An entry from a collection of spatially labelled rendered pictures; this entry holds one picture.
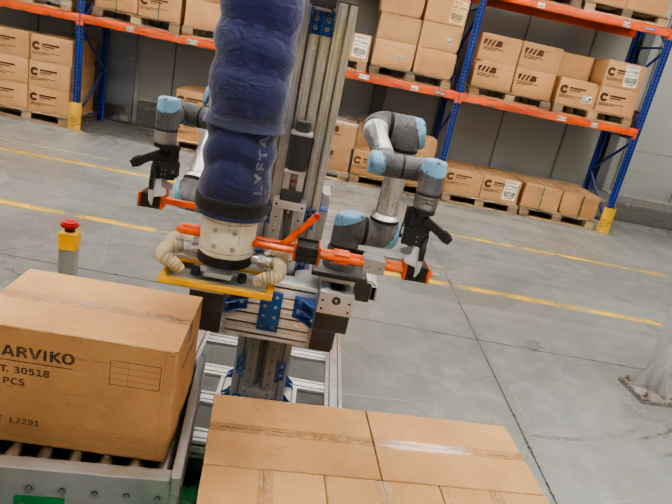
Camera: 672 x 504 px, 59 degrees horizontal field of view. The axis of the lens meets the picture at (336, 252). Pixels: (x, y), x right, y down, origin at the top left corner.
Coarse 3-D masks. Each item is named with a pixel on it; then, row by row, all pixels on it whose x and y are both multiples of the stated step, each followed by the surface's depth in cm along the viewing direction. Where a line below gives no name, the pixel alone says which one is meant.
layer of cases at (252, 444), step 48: (240, 432) 209; (288, 432) 214; (336, 432) 220; (384, 432) 226; (432, 432) 232; (480, 432) 239; (240, 480) 187; (288, 480) 191; (336, 480) 196; (384, 480) 201; (432, 480) 205; (480, 480) 210; (528, 480) 216
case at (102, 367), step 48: (48, 288) 195; (96, 288) 202; (144, 288) 209; (0, 336) 170; (48, 336) 171; (96, 336) 173; (144, 336) 178; (192, 336) 200; (0, 384) 176; (48, 384) 176; (96, 384) 177; (144, 384) 177; (0, 432) 181; (48, 432) 182; (96, 432) 182; (144, 432) 183
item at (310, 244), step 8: (296, 240) 185; (304, 240) 190; (312, 240) 190; (320, 240) 190; (296, 248) 182; (304, 248) 182; (312, 248) 182; (320, 248) 182; (296, 256) 182; (304, 256) 183; (312, 256) 183; (312, 264) 183
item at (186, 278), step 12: (168, 276) 174; (180, 276) 175; (192, 276) 177; (204, 276) 178; (240, 276) 178; (204, 288) 175; (216, 288) 175; (228, 288) 175; (240, 288) 177; (252, 288) 177; (264, 288) 179
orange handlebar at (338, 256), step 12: (168, 204) 207; (180, 204) 207; (192, 204) 207; (180, 228) 181; (192, 228) 182; (276, 240) 187; (288, 252) 184; (324, 252) 185; (336, 252) 186; (348, 252) 189; (360, 264) 186; (396, 264) 190
